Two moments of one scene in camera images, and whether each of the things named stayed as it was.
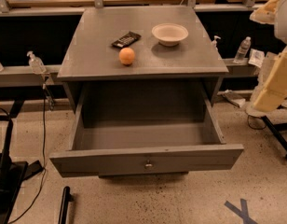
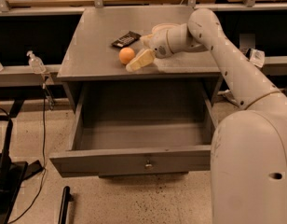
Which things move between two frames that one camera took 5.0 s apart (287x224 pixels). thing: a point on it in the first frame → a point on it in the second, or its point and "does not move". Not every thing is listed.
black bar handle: (67, 197) does not move
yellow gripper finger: (267, 12) → (163, 39)
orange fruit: (127, 56) does not move
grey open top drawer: (144, 132) does not move
